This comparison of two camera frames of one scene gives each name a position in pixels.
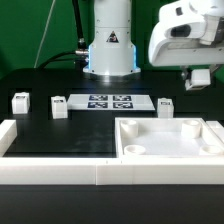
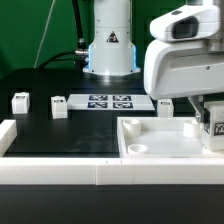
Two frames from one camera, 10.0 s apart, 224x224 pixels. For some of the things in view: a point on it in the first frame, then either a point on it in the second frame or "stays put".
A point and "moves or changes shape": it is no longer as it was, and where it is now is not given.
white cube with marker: (200, 79) moves or changes shape
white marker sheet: (110, 102) stays put
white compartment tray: (165, 137) stays put
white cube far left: (20, 103) stays put
